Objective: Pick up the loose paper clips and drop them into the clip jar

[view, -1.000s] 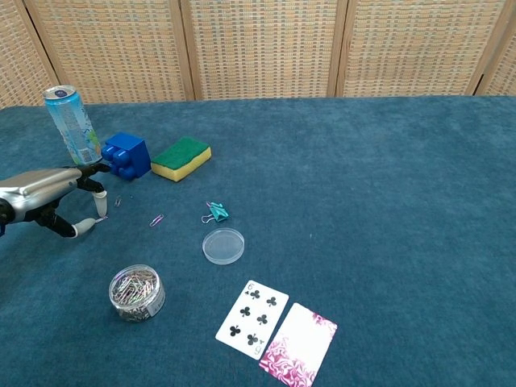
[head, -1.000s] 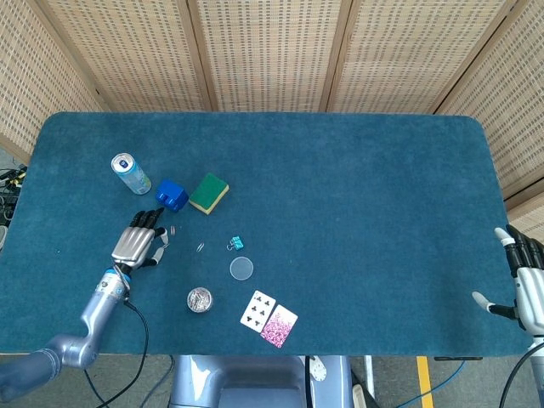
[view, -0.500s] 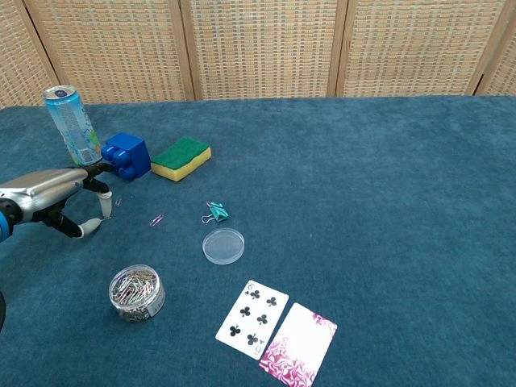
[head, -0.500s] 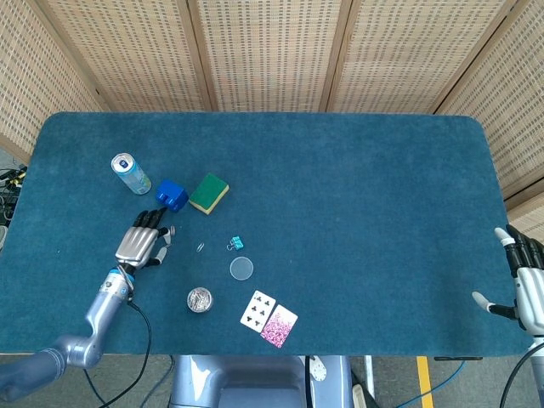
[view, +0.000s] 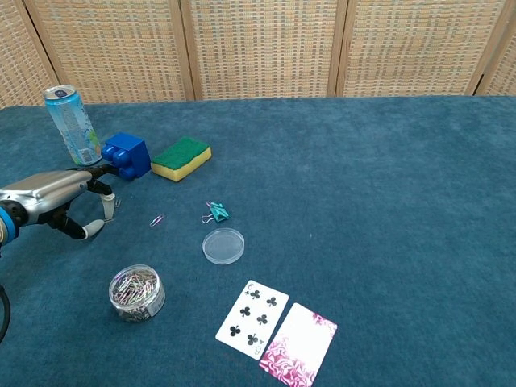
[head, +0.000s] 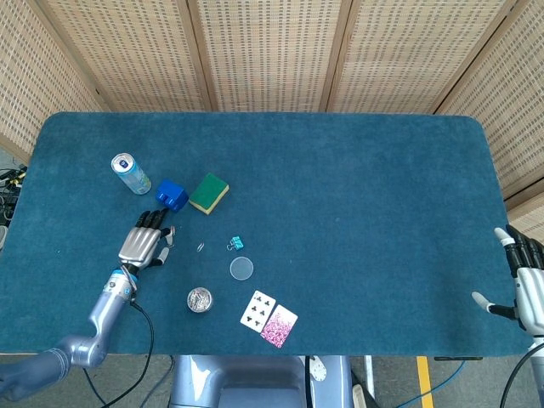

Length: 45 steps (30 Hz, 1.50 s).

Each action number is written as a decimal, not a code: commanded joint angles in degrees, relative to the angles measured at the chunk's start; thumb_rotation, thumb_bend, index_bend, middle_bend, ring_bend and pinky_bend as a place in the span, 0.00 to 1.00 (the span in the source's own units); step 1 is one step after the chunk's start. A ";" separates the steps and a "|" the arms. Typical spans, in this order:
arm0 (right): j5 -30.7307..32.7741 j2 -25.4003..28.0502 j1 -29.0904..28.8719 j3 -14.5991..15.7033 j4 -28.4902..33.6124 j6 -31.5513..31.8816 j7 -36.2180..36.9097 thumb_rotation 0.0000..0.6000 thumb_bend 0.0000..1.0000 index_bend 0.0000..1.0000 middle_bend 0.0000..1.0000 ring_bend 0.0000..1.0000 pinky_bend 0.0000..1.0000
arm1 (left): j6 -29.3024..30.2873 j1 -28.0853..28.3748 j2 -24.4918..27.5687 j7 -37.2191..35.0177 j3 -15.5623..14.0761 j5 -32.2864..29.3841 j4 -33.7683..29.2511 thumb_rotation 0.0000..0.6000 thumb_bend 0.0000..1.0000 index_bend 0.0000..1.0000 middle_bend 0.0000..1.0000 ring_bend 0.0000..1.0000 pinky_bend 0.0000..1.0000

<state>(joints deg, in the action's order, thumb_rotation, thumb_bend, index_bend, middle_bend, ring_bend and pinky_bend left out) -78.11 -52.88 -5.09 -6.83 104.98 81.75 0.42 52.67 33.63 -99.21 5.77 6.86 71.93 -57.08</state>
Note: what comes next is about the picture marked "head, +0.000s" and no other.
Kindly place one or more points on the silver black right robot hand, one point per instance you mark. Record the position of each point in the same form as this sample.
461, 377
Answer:
531, 291

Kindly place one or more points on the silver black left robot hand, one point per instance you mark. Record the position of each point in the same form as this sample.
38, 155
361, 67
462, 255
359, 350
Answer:
140, 246

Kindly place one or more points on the light blue drink can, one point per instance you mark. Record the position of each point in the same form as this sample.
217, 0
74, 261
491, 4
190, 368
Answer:
134, 178

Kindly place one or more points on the pink patterned playing card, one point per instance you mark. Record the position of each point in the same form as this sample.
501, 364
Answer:
278, 326

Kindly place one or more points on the clear jar of paper clips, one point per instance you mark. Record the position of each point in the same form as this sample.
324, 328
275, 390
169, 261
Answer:
200, 300

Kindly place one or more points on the six of clubs card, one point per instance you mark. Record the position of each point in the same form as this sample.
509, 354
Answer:
257, 310

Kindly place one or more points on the clear round plastic lid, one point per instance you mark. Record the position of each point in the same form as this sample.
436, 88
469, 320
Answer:
241, 268

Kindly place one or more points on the green and yellow sponge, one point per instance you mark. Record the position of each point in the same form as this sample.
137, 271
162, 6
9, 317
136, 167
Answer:
207, 191

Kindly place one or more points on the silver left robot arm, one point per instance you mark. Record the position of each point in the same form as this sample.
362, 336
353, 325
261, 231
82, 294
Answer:
104, 314

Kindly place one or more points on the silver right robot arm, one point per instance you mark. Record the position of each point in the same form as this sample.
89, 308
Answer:
539, 346

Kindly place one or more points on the teal binder clip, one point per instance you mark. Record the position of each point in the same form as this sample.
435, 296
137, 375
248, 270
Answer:
238, 243

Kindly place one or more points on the silver robot torso base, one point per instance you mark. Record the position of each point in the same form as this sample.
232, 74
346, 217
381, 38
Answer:
238, 382

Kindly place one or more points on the woven wicker folding screen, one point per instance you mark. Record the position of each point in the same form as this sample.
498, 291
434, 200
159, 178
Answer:
272, 51

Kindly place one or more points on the blue carpet table cover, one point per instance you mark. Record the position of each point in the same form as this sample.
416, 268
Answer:
361, 212

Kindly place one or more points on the blue plastic building block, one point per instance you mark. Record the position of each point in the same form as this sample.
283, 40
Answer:
172, 195

